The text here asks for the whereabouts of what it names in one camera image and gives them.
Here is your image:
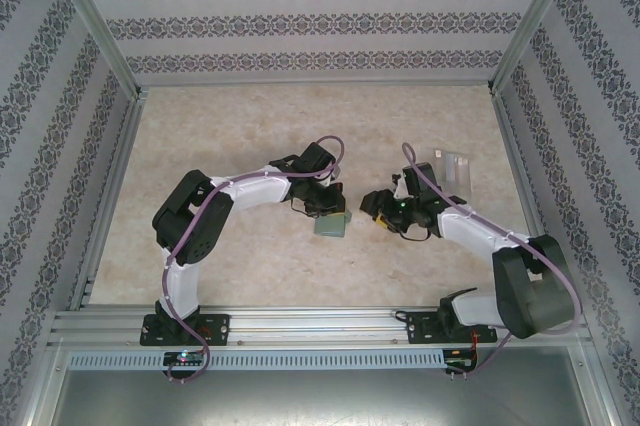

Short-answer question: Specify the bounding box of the controller circuit board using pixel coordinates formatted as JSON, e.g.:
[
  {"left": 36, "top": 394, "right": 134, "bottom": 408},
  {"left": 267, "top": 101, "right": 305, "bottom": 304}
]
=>
[
  {"left": 446, "top": 347, "right": 480, "bottom": 371},
  {"left": 163, "top": 351, "right": 204, "bottom": 366}
]

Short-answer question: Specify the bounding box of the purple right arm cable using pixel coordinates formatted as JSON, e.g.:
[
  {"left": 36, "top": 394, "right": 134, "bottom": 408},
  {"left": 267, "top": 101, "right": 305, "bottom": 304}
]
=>
[{"left": 401, "top": 142, "right": 585, "bottom": 382}]

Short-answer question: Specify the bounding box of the slotted grey cable duct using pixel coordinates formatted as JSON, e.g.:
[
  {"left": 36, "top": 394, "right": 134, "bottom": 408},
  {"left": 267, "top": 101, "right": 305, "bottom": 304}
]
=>
[{"left": 67, "top": 349, "right": 447, "bottom": 371}]

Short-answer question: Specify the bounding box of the left controller circuit board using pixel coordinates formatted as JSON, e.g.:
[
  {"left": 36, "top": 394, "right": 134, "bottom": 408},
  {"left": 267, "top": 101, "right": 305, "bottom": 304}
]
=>
[{"left": 163, "top": 351, "right": 204, "bottom": 366}]

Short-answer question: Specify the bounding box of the aluminium mounting rail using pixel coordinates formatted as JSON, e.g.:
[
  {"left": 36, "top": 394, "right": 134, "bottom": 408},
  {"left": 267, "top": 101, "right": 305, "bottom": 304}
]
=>
[{"left": 47, "top": 303, "right": 595, "bottom": 347}]

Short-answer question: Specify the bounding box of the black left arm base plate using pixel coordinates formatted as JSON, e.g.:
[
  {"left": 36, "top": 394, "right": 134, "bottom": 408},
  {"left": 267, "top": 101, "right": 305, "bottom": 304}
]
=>
[{"left": 141, "top": 313, "right": 231, "bottom": 347}]

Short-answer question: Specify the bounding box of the thin black left camera cable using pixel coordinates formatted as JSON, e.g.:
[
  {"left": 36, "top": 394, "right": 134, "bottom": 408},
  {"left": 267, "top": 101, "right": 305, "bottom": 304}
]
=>
[{"left": 292, "top": 200, "right": 321, "bottom": 220}]

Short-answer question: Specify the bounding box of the right controller circuit board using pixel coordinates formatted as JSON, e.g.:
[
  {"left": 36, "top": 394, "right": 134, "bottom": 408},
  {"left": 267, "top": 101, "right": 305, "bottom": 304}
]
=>
[{"left": 446, "top": 347, "right": 480, "bottom": 371}]

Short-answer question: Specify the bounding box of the aluminium back rail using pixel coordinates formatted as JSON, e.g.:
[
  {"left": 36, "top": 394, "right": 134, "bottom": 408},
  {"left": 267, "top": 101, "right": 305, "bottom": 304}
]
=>
[{"left": 137, "top": 79, "right": 496, "bottom": 92}]

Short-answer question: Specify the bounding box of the aluminium side rail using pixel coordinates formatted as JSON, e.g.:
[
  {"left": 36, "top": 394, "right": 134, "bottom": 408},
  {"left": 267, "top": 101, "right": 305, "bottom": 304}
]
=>
[
  {"left": 488, "top": 88, "right": 571, "bottom": 308},
  {"left": 68, "top": 88, "right": 149, "bottom": 311}
]

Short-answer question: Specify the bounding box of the grey metal panel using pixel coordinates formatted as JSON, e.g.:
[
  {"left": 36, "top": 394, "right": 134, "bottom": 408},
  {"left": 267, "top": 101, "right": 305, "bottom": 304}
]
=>
[{"left": 49, "top": 368, "right": 591, "bottom": 426}]

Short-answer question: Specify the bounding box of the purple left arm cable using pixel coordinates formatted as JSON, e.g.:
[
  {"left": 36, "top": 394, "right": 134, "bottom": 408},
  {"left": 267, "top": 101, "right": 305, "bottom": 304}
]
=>
[{"left": 162, "top": 134, "right": 348, "bottom": 387}]

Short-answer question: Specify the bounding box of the clear acrylic card holder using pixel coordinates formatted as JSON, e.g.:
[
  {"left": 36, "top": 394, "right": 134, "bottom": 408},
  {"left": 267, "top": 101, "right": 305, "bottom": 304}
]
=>
[{"left": 428, "top": 146, "right": 475, "bottom": 201}]

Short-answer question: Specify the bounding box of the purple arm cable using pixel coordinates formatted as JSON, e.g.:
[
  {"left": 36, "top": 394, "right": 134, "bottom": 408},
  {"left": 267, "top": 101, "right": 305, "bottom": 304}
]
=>
[
  {"left": 162, "top": 134, "right": 348, "bottom": 387},
  {"left": 401, "top": 142, "right": 585, "bottom": 382}
]

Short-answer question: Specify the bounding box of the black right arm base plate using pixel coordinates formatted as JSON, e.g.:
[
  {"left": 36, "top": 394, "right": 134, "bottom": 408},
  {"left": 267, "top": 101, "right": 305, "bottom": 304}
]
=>
[{"left": 405, "top": 310, "right": 500, "bottom": 346}]

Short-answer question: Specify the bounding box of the aluminium frame post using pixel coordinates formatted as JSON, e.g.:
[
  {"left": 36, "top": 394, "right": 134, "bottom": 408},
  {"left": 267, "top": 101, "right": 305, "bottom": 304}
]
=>
[
  {"left": 42, "top": 0, "right": 147, "bottom": 100},
  {"left": 489, "top": 0, "right": 586, "bottom": 97},
  {"left": 574, "top": 340, "right": 619, "bottom": 426},
  {"left": 22, "top": 340, "right": 69, "bottom": 426}
]

